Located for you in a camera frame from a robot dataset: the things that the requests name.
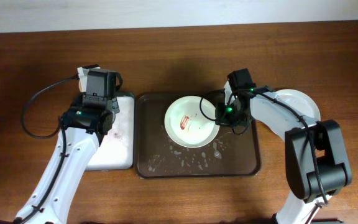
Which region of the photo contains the cream plate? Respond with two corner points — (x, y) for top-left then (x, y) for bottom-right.
(164, 96), (219, 148)

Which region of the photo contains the pale green plate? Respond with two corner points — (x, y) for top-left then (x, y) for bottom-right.
(261, 89), (321, 140)

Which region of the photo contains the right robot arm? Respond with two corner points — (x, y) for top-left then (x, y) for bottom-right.
(214, 68), (352, 224)

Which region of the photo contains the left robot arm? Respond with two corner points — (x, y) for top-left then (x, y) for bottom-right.
(13, 67), (123, 223)

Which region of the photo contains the white soapy tray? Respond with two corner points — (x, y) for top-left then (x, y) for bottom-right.
(86, 92), (135, 171)

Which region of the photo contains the dark brown tray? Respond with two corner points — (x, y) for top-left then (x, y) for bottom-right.
(134, 93), (261, 179)

